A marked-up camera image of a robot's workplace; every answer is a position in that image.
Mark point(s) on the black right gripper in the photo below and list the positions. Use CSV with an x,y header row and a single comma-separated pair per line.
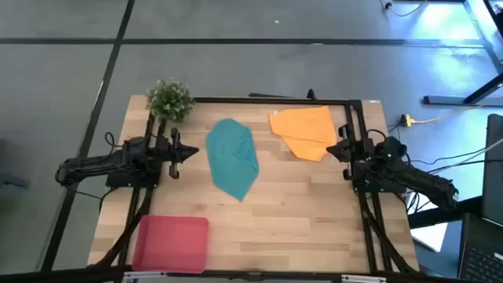
x,y
351,153

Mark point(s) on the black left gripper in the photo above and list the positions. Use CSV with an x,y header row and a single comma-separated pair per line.
x,y
173,151

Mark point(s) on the orange microfiber towel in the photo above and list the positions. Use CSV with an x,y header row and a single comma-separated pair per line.
x,y
306,131

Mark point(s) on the teal microfiber towel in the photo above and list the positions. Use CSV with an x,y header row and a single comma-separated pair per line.
x,y
232,157

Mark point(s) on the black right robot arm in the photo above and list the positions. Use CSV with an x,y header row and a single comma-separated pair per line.
x,y
416,177

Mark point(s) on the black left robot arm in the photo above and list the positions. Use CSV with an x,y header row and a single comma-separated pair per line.
x,y
94,165

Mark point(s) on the pink plastic basket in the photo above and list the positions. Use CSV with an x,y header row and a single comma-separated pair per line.
x,y
171,243

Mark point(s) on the artificial green plant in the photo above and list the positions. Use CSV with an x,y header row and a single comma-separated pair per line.
x,y
171,100

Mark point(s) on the yellow power strip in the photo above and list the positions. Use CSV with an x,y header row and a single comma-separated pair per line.
x,y
407,120

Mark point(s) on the black table leg beam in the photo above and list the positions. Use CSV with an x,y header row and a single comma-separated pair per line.
x,y
444,214

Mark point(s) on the white paper sheet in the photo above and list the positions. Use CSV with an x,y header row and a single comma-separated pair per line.
x,y
432,236

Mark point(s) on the black laptop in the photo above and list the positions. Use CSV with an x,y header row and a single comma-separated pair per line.
x,y
493,177

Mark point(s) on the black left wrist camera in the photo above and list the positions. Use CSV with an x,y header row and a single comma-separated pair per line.
x,y
135,147

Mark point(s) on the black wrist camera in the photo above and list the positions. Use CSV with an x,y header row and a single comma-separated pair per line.
x,y
391,151
135,147

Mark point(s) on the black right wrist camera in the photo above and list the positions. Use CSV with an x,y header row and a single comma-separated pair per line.
x,y
391,151

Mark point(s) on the black aluminium table frame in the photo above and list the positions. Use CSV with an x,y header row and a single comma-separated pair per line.
x,y
275,100

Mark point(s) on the black desk frame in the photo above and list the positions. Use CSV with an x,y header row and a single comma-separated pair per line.
x,y
444,100

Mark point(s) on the silver metal bracket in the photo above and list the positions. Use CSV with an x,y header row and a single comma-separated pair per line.
x,y
145,276
363,279

